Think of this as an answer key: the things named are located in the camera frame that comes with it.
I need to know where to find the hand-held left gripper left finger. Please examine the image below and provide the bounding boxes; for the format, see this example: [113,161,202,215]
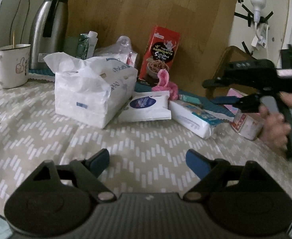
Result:
[33,149,117,202]

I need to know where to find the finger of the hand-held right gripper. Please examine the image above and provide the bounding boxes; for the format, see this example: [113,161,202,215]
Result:
[211,93,263,113]
[202,78,236,89]

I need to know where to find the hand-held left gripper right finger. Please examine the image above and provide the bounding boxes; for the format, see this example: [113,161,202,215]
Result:
[183,149,268,201]

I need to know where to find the pink tin box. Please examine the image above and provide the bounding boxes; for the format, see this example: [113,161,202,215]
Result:
[223,88,251,116]

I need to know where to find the white blue tissue packet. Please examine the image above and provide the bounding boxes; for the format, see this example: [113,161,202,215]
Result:
[169,100,223,139]

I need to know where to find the white wet wipes pack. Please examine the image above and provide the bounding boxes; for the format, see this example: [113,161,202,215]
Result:
[118,91,172,123]

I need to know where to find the person's right hand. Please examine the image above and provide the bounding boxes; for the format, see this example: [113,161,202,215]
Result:
[259,93,292,158]

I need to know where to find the brown tray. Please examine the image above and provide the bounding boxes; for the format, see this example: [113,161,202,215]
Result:
[206,45,258,100]

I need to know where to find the white power adapter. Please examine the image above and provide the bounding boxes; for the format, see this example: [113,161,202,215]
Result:
[251,21,271,49]

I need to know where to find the white red labelled can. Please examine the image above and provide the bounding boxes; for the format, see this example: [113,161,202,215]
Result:
[230,111,264,140]

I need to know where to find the beige patterned tablecloth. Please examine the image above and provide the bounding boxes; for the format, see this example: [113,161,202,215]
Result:
[0,75,292,205]

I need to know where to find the pink knitted cloth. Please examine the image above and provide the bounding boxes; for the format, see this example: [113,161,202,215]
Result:
[153,69,179,101]

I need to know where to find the large white tissue pack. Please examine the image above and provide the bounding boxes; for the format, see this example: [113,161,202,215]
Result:
[43,52,138,129]

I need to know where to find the red snack box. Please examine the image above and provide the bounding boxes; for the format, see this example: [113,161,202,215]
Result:
[138,25,182,86]

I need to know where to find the white light bulb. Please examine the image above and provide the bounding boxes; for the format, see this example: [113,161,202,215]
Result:
[250,0,266,22]

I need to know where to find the clear plastic bag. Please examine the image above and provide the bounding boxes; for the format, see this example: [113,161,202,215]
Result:
[94,35,139,69]

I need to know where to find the green white drink carton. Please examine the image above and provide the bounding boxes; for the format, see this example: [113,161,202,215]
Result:
[75,30,98,60]

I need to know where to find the wooden board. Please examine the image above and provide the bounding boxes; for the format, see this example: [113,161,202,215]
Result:
[49,0,237,97]

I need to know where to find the white enamel mug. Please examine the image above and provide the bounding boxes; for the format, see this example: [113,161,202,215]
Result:
[0,43,32,89]

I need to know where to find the stainless steel thermos flask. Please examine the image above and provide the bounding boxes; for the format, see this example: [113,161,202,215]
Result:
[28,0,70,70]

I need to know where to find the thin black wire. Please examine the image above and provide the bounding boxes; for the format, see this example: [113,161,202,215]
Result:
[0,0,30,45]

